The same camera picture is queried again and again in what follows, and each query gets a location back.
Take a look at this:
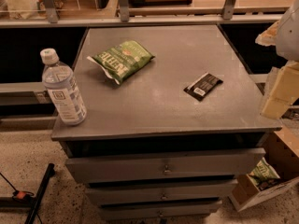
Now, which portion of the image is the green kettle chips bag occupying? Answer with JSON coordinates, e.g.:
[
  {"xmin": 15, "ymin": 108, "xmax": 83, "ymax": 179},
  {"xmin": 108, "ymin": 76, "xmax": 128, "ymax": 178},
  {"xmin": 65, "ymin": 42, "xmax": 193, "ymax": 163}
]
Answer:
[{"xmin": 87, "ymin": 40, "xmax": 154, "ymax": 85}]

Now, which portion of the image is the black stand leg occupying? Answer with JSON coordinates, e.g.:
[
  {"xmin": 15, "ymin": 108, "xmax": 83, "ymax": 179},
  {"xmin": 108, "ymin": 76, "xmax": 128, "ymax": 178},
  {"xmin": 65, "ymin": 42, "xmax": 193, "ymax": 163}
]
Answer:
[{"xmin": 24, "ymin": 163, "xmax": 55, "ymax": 224}]

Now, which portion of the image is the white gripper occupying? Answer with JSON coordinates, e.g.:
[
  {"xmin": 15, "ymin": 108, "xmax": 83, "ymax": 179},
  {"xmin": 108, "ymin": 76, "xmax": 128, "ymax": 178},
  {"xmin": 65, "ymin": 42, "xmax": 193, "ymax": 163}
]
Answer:
[{"xmin": 255, "ymin": 0, "xmax": 299, "ymax": 119}]

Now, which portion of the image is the grey drawer cabinet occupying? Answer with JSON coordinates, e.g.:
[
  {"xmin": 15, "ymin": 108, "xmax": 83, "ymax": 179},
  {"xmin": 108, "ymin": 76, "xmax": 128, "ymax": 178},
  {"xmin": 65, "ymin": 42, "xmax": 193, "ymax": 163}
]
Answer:
[{"xmin": 52, "ymin": 25, "xmax": 280, "ymax": 220}]

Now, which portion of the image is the metal shelf rail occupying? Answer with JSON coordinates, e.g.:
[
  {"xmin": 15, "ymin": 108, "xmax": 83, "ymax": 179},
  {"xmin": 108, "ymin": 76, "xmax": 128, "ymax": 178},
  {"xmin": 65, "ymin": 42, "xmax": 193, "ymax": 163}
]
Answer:
[{"xmin": 0, "ymin": 0, "xmax": 294, "ymax": 28}]

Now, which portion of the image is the orange clamp with cable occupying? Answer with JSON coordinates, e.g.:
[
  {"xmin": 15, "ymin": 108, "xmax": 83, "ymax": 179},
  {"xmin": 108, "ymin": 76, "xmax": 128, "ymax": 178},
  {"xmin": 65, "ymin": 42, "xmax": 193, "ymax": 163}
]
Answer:
[{"xmin": 0, "ymin": 173, "xmax": 34, "ymax": 203}]

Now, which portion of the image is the cardboard box on floor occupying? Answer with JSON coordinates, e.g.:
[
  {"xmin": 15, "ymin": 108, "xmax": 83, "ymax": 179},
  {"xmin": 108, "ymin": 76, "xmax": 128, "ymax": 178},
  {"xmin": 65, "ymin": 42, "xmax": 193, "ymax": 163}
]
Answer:
[{"xmin": 229, "ymin": 126, "xmax": 299, "ymax": 211}]

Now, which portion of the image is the clear plastic water bottle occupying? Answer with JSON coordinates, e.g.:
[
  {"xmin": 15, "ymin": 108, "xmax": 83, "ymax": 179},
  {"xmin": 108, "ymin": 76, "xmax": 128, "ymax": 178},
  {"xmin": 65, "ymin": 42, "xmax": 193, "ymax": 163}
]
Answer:
[{"xmin": 40, "ymin": 49, "xmax": 87, "ymax": 125}]

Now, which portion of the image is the black rxbar chocolate wrapper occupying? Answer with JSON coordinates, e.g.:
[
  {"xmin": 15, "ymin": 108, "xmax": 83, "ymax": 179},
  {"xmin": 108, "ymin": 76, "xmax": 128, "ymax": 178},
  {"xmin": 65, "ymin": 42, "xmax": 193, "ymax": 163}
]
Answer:
[{"xmin": 184, "ymin": 73, "xmax": 223, "ymax": 101}]

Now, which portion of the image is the green chips bag in box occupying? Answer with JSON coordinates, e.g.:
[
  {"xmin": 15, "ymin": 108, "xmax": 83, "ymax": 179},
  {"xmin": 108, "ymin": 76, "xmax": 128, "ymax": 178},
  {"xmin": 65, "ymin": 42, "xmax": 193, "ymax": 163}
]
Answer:
[{"xmin": 249, "ymin": 158, "xmax": 280, "ymax": 190}]

